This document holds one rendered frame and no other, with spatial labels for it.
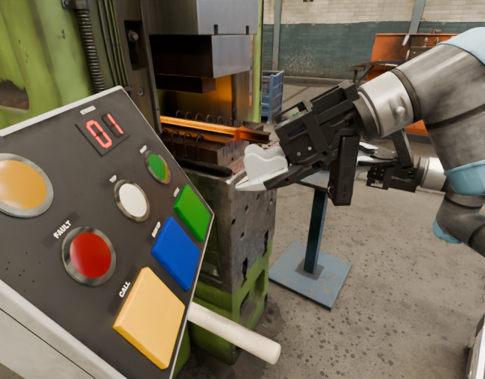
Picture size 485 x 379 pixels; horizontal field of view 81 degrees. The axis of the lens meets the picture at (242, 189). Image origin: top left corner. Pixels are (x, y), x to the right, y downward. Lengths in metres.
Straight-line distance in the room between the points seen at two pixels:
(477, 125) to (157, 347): 0.43
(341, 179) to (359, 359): 1.21
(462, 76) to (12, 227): 0.46
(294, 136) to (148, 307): 0.26
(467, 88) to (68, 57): 0.63
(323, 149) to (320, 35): 8.17
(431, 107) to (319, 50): 8.15
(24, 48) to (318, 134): 0.55
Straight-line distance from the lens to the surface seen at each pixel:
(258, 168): 0.41
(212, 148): 0.84
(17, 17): 0.69
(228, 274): 1.00
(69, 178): 0.34
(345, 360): 1.54
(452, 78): 0.42
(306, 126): 0.39
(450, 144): 0.44
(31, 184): 0.30
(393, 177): 0.80
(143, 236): 0.37
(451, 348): 1.78
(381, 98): 0.40
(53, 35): 0.66
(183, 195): 0.48
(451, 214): 0.83
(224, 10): 0.81
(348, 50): 8.42
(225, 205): 0.83
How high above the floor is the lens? 1.27
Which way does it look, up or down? 29 degrees down
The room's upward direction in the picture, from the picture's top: straight up
